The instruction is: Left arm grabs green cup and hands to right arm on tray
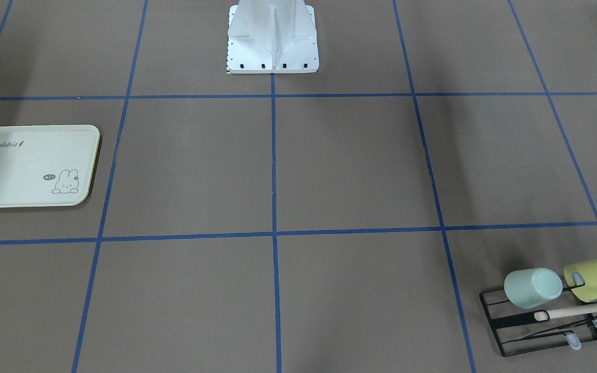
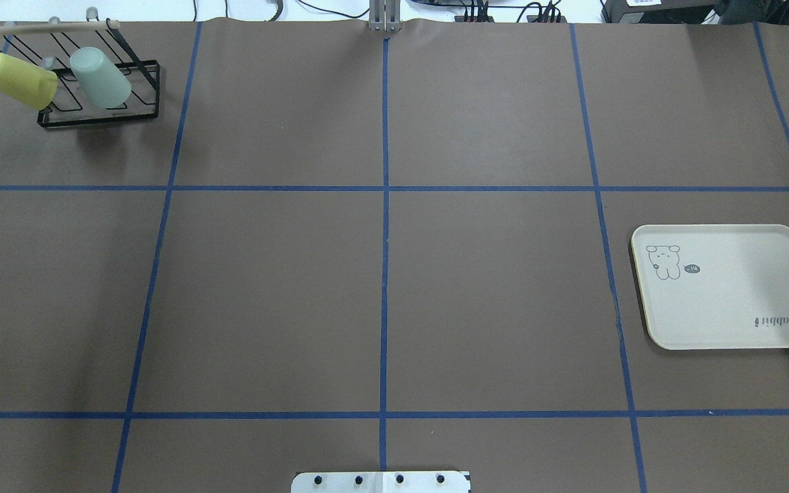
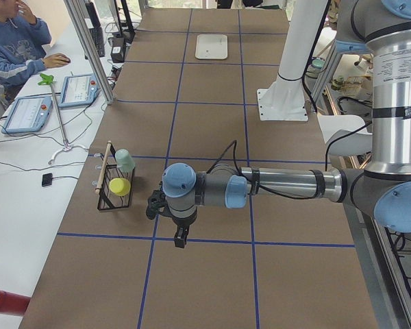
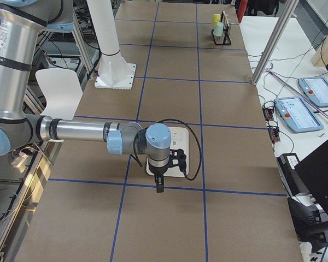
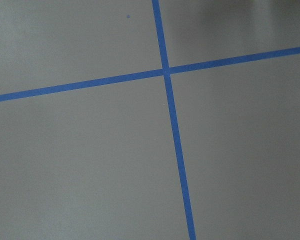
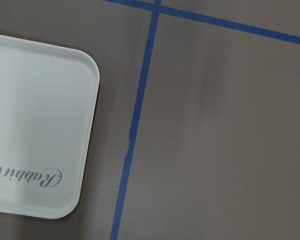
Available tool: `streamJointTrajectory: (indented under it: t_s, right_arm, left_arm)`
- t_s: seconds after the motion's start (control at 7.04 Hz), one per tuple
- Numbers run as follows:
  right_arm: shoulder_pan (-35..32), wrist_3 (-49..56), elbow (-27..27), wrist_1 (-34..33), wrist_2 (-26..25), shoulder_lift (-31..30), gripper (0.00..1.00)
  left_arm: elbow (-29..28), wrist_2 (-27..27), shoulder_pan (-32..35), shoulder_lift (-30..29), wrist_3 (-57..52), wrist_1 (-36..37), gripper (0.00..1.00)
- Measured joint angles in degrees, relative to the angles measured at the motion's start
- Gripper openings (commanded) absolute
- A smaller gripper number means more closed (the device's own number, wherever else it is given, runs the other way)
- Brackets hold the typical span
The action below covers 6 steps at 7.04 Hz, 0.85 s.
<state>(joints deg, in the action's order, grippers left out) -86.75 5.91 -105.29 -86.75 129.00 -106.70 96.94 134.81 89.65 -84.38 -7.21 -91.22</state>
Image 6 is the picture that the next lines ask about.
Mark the cream rabbit serving tray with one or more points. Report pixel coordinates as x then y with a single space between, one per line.
48 96

